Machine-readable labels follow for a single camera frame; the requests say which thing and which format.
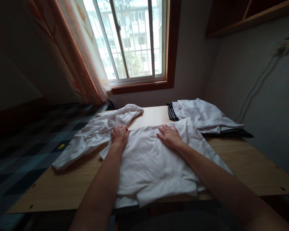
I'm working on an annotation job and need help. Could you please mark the person's left hand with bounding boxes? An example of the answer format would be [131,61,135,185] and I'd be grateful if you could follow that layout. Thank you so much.
[110,125,131,148]

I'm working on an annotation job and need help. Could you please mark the person's body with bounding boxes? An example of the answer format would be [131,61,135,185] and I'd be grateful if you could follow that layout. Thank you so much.
[129,209,238,231]

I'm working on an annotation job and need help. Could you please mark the person's right hand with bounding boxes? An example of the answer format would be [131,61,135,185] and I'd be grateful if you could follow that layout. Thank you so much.
[156,124,184,149]

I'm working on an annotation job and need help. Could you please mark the white cable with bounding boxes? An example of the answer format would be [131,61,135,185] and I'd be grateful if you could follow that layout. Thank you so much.
[233,55,280,122]

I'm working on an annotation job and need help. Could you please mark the dark striped garment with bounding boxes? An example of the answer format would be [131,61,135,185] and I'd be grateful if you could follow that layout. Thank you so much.
[166,101,255,139]

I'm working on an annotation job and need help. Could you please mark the window with wooden frame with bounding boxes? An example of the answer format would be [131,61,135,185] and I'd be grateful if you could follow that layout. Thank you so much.
[83,0,181,95]

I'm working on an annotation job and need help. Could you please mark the wooden wall shelf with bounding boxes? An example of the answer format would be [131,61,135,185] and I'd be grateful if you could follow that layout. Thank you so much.
[205,0,289,39]

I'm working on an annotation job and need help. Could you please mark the folded white garment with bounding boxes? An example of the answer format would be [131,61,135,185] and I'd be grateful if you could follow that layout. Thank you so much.
[177,98,246,134]

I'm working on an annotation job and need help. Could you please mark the white shirt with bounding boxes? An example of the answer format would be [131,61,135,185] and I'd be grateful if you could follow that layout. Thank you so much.
[52,104,145,171]
[99,117,234,209]

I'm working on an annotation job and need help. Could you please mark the white wall socket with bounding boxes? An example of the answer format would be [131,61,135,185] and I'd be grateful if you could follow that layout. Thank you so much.
[276,38,289,57]

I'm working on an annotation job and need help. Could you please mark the crumpled white shirt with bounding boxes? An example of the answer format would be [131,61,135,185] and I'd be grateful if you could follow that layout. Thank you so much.
[52,104,145,171]

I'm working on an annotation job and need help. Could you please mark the orange patterned curtain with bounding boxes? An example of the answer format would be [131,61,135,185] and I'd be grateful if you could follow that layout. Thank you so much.
[26,0,113,106]

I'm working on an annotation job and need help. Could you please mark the bed with checkered cover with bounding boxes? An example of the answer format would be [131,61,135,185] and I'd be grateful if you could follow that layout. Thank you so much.
[0,100,116,231]

